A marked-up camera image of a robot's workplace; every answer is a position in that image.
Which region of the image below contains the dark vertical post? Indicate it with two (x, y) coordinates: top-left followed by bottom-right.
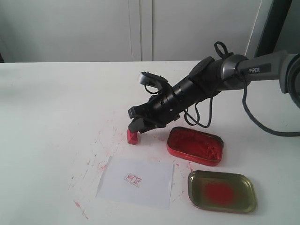
(254, 0), (292, 57)

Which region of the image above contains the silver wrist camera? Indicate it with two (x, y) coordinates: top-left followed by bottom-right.
(139, 71), (168, 89)

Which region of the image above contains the red ink pad tin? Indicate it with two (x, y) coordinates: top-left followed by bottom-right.
(166, 127), (224, 166)

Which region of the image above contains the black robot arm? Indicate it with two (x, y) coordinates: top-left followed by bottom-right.
(128, 51), (300, 133)

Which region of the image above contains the white paper sheet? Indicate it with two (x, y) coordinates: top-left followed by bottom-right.
(96, 157), (174, 210)

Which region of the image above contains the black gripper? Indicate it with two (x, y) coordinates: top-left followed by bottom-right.
(127, 89), (185, 134)

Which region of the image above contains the black cable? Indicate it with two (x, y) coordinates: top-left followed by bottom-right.
(144, 41), (300, 138)

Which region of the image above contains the white cabinet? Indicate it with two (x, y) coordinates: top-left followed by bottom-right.
(0, 0), (272, 62)

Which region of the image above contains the red stamp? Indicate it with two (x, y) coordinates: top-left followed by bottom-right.
(127, 129), (138, 145)

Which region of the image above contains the gold tin lid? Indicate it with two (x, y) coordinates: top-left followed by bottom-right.
(187, 170), (257, 213)

